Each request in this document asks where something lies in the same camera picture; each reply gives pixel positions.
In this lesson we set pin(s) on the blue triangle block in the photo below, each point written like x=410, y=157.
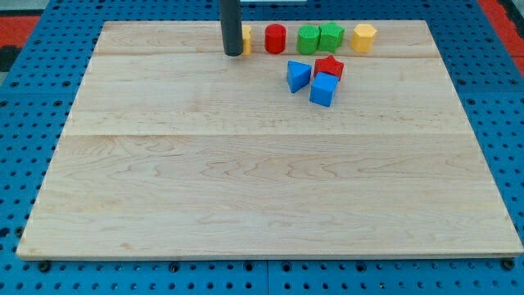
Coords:
x=298, y=75

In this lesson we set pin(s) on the red star block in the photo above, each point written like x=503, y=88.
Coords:
x=329, y=65

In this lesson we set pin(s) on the green star block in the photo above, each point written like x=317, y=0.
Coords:
x=331, y=36

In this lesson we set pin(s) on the blue cube block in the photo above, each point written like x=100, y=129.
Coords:
x=323, y=89

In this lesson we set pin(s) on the light wooden board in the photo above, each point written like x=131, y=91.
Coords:
x=173, y=151

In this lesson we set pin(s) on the red cylinder block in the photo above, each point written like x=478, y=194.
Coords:
x=275, y=37

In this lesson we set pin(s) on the yellow block behind rod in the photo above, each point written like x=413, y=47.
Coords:
x=246, y=40

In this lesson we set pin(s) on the green cylinder block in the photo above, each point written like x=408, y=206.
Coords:
x=307, y=39

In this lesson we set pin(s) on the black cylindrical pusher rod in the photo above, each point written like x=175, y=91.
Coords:
x=230, y=15

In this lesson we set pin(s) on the yellow hexagon block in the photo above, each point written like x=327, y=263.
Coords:
x=363, y=38

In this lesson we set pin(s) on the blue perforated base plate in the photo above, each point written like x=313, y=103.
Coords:
x=40, y=87

